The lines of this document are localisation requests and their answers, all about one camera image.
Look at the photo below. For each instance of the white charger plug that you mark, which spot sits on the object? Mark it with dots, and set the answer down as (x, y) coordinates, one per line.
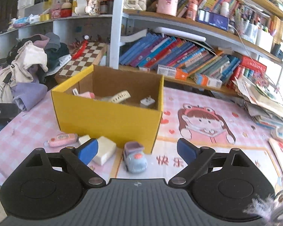
(148, 102)

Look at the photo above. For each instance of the white desk lamp bar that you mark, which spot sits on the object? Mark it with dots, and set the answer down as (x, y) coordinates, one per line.
(179, 34)

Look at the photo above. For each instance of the dark grey clothes pile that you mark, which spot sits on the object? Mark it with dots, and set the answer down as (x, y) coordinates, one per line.
(54, 49)

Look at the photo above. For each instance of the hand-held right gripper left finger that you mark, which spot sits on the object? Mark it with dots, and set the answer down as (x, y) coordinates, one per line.
(88, 151)

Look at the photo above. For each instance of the fuzzy purple grey cloth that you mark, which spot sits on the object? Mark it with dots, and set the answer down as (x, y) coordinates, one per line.
(268, 207)

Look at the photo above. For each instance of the white pen holder box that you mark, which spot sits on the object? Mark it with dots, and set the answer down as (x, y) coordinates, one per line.
(264, 40)

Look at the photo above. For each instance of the wooden chess board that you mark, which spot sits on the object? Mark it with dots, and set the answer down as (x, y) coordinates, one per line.
(85, 58)

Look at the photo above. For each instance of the pink printed box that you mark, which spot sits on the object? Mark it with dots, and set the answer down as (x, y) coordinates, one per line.
(56, 13)

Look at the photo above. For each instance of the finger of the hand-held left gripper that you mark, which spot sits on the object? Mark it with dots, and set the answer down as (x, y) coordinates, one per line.
(2, 111)

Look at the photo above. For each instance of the pink cream tube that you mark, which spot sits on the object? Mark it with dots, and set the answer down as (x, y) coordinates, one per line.
(61, 140)

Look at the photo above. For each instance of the row of leaning paperback books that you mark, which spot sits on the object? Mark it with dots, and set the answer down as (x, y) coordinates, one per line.
(179, 54)

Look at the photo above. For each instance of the brown glass bottle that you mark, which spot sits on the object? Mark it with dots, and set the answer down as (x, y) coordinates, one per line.
(103, 3)

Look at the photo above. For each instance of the red round jar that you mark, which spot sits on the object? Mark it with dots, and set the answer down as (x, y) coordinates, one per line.
(66, 10)

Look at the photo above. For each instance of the blue plush toy car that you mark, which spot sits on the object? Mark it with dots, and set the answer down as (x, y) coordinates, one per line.
(134, 159)

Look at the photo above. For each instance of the cream hooded garment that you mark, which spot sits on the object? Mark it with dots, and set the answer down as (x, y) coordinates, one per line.
(26, 61)

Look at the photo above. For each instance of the peach plastic bottle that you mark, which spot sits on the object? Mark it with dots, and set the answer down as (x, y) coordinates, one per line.
(191, 6)

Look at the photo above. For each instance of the yellow small box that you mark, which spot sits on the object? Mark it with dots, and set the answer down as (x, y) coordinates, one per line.
(44, 17)

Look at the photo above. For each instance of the white tissue packet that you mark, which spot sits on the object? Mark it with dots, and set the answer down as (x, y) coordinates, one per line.
(34, 18)

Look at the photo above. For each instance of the messy stack of papers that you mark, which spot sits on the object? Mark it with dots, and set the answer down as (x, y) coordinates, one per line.
(261, 98)

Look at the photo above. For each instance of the clear pen holder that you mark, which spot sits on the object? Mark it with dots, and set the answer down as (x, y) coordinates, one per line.
(246, 28)

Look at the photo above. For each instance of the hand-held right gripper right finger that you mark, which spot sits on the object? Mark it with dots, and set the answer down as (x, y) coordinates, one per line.
(187, 151)

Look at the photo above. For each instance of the yellow cardboard box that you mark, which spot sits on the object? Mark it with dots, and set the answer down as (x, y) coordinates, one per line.
(103, 122)

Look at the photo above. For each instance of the red tassel ornament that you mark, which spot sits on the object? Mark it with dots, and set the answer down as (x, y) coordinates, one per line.
(80, 48)

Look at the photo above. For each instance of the pink cover book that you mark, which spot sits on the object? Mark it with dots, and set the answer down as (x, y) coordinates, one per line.
(281, 153)

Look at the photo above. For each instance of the cream rectangular block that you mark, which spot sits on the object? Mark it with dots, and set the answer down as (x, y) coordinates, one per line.
(106, 149)

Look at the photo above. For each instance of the white wooden bookshelf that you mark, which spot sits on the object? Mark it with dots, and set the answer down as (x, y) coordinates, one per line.
(116, 28)

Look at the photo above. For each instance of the black smartphone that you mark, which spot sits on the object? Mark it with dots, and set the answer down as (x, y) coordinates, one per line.
(212, 20)

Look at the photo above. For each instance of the pink checked desktop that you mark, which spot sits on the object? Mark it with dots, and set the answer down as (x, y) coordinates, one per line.
(26, 131)

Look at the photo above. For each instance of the blue wipes packet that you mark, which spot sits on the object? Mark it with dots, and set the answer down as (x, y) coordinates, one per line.
(20, 22)

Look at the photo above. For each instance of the lavender sweatshirt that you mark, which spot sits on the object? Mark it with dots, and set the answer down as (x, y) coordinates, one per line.
(29, 94)

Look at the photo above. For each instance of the red boxed book set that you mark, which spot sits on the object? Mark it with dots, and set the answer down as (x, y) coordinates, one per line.
(252, 67)

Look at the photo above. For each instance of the small white block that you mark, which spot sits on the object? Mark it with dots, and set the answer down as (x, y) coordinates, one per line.
(84, 139)

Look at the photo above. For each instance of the orange white medicine box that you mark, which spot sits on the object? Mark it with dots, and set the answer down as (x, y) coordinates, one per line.
(171, 71)
(207, 80)

